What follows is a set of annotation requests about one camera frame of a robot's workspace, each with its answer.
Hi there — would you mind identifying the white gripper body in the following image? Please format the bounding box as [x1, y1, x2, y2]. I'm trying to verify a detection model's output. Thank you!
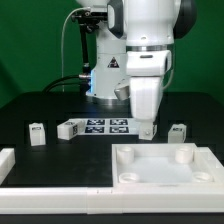
[130, 77, 163, 121]

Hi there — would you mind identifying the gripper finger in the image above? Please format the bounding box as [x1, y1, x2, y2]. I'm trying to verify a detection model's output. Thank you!
[141, 121, 153, 136]

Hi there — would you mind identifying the white square table top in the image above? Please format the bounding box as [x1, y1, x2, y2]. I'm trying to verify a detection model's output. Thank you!
[112, 143, 224, 186]

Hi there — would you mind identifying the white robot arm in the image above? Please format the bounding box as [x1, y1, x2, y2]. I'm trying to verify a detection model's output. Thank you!
[76, 0, 197, 140]

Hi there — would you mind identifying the white marker sheet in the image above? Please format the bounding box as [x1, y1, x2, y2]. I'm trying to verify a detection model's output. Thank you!
[78, 118, 140, 135]

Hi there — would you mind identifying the white left fence piece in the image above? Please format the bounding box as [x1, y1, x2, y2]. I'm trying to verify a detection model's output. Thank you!
[0, 148, 15, 185]

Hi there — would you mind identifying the black camera stand pole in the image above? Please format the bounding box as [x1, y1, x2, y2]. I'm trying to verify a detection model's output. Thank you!
[79, 22, 91, 74]

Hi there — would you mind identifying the black cable bundle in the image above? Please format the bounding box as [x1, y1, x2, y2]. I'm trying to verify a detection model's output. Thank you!
[42, 74, 92, 93]

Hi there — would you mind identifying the white front fence rail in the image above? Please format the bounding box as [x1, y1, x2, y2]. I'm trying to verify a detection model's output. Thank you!
[0, 186, 224, 214]

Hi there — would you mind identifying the black camera on stand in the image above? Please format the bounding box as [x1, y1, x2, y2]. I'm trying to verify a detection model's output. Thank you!
[71, 9, 107, 21]

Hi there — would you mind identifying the white cable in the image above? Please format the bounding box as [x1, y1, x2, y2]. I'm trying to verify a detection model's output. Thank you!
[60, 7, 91, 93]

